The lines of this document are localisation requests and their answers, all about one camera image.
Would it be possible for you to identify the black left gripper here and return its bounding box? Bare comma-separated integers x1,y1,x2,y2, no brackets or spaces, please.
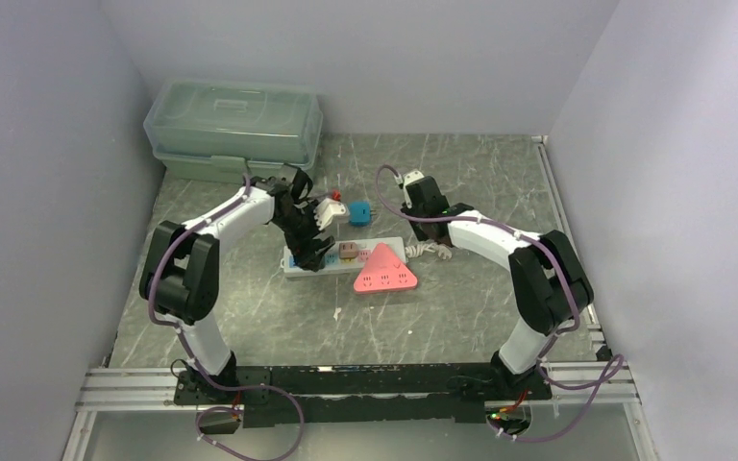
274,201,335,272

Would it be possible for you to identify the small pink charger plug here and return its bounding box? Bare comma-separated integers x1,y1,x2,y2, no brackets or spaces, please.
338,241,360,260

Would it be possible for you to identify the blue plug adapter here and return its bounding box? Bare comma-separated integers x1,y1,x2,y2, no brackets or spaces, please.
348,201,374,228

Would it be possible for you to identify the white multicolour power strip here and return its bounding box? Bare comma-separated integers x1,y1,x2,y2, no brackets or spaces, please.
282,236,408,280

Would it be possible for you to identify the pink triangular power strip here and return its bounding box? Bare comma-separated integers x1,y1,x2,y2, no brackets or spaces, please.
353,243,418,295

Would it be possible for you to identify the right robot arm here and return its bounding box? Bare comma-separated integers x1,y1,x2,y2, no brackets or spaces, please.
398,170,594,399

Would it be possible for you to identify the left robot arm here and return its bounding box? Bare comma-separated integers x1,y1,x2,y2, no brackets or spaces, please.
138,163,349,403

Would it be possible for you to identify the green plastic storage box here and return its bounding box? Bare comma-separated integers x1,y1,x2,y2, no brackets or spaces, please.
143,79,324,182

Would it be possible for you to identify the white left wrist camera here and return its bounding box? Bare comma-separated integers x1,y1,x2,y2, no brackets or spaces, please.
313,190,351,231

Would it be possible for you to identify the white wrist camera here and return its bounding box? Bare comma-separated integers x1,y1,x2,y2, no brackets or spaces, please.
313,190,351,231
396,169,425,189

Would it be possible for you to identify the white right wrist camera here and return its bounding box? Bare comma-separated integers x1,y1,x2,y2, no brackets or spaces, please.
396,169,425,189

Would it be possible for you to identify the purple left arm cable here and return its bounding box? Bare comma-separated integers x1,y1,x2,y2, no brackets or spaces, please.
146,175,307,461

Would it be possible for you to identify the white power strip cord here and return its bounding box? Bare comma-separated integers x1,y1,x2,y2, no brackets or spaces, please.
404,241,455,261

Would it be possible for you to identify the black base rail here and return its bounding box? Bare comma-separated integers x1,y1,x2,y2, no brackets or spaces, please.
173,362,552,428

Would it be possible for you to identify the aluminium frame rail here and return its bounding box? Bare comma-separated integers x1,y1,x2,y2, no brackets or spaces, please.
60,134,660,461

